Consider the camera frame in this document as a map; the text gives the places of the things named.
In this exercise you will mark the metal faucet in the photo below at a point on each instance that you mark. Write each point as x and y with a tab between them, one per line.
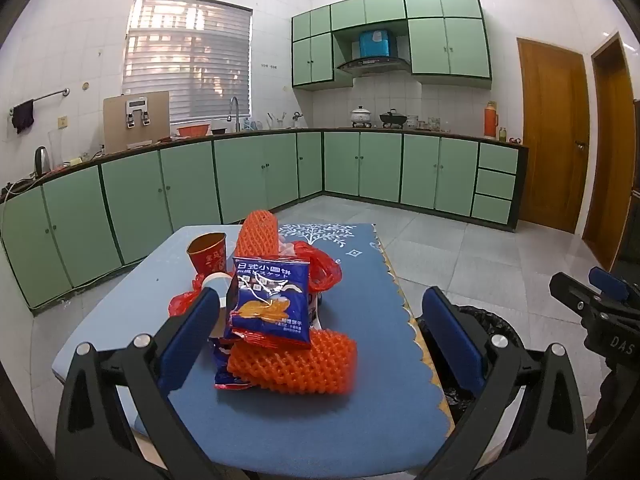
234	110

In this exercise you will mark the closed wooden door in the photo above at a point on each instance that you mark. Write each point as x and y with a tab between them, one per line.
550	135

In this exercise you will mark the open wooden door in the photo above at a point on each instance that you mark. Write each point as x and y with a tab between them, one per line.
612	160

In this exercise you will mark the black wok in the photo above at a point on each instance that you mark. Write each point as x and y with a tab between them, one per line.
392	119

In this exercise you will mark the blue and red wrapper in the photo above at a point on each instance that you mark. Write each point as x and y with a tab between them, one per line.
225	367

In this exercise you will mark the orange thermos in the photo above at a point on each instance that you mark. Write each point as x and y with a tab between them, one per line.
489	120

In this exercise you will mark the range hood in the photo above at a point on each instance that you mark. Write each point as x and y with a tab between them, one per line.
372	65

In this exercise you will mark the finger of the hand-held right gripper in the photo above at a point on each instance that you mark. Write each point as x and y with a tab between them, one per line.
607	281
575	297

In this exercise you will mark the window with white blinds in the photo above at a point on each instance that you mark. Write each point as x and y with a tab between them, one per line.
187	60

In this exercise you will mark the red paper cup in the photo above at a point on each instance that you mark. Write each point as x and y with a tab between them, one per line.
207	257

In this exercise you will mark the green upper kitchen cabinets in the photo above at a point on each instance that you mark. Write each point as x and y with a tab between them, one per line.
445	45

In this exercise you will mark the metal kettle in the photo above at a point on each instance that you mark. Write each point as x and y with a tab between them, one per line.
42	160

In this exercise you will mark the blue box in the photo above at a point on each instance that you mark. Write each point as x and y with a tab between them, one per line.
375	43

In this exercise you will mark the black lined trash bin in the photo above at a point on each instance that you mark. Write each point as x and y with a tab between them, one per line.
500	322

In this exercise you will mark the yellow wall socket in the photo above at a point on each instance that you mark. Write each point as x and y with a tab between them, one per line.
62	122

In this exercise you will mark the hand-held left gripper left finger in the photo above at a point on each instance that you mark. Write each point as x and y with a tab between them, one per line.
192	332

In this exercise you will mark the white paper cup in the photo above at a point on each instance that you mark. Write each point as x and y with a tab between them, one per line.
219	285

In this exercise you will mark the brown cardboard box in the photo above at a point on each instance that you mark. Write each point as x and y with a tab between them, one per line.
112	125

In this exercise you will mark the metal towel bar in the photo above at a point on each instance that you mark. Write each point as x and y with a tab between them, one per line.
50	95

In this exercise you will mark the red basin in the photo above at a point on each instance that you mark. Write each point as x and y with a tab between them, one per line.
192	130

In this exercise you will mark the red plastic bag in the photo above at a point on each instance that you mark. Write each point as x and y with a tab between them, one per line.
322	270

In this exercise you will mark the white water purifier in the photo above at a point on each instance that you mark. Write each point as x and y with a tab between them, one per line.
137	112

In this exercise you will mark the green lower kitchen cabinets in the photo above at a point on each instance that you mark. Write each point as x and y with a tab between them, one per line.
420	170
140	200

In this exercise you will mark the white cooking pot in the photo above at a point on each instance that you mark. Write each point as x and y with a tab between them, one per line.
361	117

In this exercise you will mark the blue biscuit packet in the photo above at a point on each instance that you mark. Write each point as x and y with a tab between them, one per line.
265	300

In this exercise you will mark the orange foam fruit net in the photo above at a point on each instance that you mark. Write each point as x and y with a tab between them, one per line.
257	232
300	365

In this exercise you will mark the dark towel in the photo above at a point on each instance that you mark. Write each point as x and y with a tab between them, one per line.
22	116

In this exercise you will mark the light blue table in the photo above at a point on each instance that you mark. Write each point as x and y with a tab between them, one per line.
125	300

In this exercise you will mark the blue printed table mat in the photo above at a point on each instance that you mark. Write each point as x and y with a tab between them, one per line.
380	340

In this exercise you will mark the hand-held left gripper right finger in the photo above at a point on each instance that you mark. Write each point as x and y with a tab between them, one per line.
450	332

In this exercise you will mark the green kitchen cabinets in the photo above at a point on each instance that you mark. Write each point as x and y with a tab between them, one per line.
420	170
140	200
445	45

